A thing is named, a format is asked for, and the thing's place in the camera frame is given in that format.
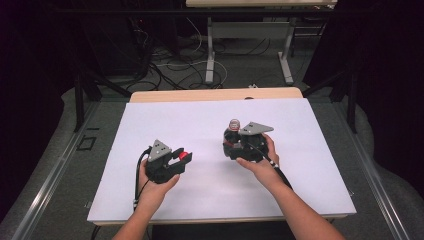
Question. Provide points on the black equipment cabinet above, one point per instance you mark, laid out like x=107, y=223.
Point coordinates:
x=110, y=46

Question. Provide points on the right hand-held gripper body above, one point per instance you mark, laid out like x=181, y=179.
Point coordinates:
x=255, y=148

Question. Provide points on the aluminium floor rail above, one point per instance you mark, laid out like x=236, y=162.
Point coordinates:
x=50, y=186
x=373, y=180

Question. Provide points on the white-legged desk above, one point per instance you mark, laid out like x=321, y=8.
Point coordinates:
x=250, y=30

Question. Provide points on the black floor hatch frame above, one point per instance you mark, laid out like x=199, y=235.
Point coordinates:
x=86, y=143

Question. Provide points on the dark curtain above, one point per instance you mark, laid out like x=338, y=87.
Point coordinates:
x=393, y=83
x=26, y=100

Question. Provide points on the person's left hand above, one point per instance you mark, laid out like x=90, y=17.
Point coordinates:
x=153, y=191

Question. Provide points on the white table cover sheet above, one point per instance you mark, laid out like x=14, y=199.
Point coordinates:
x=200, y=120

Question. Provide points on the dark soda bottle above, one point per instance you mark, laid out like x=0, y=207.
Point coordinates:
x=231, y=136

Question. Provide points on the black metal stand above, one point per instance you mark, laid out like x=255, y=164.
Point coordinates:
x=351, y=103
x=79, y=103

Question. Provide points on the red bottle cap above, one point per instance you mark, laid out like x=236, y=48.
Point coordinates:
x=183, y=156

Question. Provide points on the person's right hand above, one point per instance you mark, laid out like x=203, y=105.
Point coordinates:
x=268, y=171

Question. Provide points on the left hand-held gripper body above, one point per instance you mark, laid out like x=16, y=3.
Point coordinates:
x=159, y=166

